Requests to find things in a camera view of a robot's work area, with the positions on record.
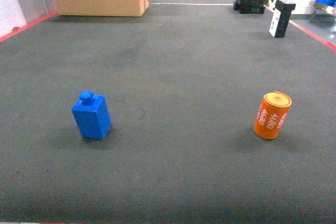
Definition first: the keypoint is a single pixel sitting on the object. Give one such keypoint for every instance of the orange cylindrical cap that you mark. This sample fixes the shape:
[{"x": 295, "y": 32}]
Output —
[{"x": 271, "y": 115}]

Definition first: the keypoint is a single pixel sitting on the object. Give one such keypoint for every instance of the blue block part with knob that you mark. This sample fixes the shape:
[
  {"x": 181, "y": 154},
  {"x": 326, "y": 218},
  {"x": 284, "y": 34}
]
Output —
[{"x": 92, "y": 115}]

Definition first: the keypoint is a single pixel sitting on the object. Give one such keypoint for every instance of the black and white upright box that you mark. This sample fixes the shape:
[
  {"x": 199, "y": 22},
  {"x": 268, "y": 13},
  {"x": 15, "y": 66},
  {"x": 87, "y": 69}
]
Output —
[{"x": 280, "y": 19}]

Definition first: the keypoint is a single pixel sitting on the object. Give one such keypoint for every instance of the black conveyor belt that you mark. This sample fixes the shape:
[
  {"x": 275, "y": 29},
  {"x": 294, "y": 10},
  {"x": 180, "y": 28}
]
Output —
[{"x": 183, "y": 84}]

